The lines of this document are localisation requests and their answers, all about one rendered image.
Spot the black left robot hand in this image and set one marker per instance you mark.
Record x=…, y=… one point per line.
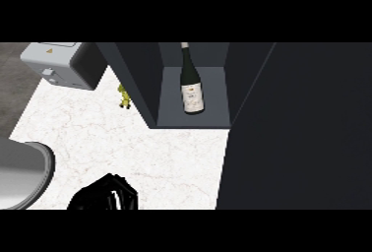
x=97, y=197

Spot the dark grey cabinet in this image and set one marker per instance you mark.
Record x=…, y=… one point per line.
x=145, y=82

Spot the dark green wine bottle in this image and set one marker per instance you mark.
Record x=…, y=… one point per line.
x=193, y=92

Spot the dark grey cabinet door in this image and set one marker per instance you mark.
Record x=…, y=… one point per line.
x=300, y=131

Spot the small yellow-green object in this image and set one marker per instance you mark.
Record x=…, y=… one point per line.
x=125, y=97

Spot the grey toaster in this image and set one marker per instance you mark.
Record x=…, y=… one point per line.
x=54, y=65

